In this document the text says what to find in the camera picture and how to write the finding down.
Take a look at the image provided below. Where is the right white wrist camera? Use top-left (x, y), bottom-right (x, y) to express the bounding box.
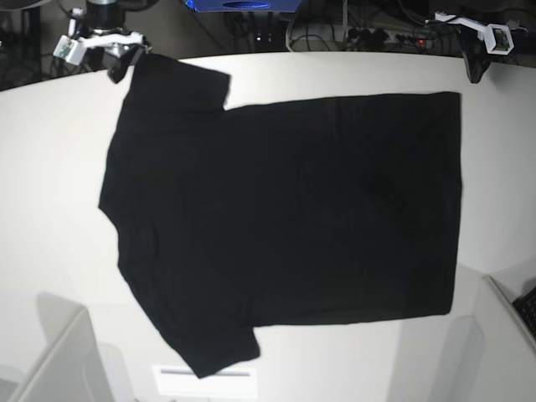
top-left (53, 35), bottom-right (85, 65)

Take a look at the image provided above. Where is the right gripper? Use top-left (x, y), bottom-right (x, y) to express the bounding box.
top-left (81, 28), bottom-right (147, 84)

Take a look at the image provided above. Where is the right white partition panel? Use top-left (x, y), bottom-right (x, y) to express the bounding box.
top-left (428, 276), bottom-right (535, 402)

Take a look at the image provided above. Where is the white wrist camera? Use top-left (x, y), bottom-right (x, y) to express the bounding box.
top-left (53, 35), bottom-right (85, 65)
top-left (483, 24), bottom-right (533, 56)

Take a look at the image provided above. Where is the black T-shirt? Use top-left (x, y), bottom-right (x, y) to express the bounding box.
top-left (99, 54), bottom-right (462, 378)

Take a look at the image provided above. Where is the left white partition panel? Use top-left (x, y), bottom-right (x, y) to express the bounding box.
top-left (1, 293), bottom-right (137, 401)

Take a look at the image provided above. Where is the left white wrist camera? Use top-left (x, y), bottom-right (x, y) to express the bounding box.
top-left (483, 24), bottom-right (533, 56)

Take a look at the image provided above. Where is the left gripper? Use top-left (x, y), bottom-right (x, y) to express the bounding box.
top-left (425, 12), bottom-right (491, 83)

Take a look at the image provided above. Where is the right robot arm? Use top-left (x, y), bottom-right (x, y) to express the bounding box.
top-left (54, 0), bottom-right (155, 84)

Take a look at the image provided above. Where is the blue computer case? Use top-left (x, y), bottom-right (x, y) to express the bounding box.
top-left (185, 0), bottom-right (302, 13)

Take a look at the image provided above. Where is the black keyboard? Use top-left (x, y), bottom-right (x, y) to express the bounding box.
top-left (513, 288), bottom-right (536, 337)

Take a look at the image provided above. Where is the white partition panel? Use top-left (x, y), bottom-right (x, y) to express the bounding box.
top-left (428, 276), bottom-right (535, 402)
top-left (1, 293), bottom-right (137, 401)

